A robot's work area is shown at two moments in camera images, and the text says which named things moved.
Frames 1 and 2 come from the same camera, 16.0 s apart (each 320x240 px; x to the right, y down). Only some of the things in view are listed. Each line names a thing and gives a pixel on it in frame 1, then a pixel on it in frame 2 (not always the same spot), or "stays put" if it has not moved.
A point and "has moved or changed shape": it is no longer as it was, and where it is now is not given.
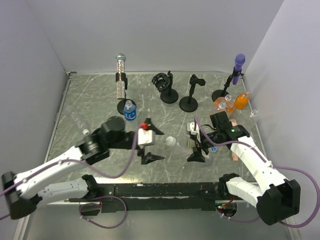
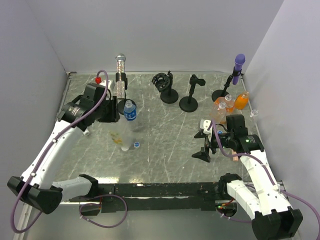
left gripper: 147,158 -> 114,116
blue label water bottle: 130,111 stays put
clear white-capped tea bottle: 185,145 has moved or changed shape
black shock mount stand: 163,83 stays put
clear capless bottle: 254,114 stays put
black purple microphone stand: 219,93 stays put
